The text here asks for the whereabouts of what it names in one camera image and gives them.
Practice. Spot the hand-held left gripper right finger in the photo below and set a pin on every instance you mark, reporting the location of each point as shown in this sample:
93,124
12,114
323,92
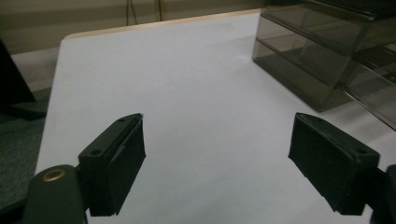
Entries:
330,161

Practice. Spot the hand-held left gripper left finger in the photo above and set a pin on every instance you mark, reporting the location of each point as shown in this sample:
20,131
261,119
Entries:
115,165

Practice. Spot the smoked clear plastic drawer unit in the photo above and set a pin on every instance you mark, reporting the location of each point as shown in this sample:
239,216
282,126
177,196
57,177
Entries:
327,56

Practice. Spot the black stand base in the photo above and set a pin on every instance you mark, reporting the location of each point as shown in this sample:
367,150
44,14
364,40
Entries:
15,90

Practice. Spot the thin metal stand legs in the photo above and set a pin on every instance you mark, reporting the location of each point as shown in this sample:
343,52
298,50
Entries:
133,12

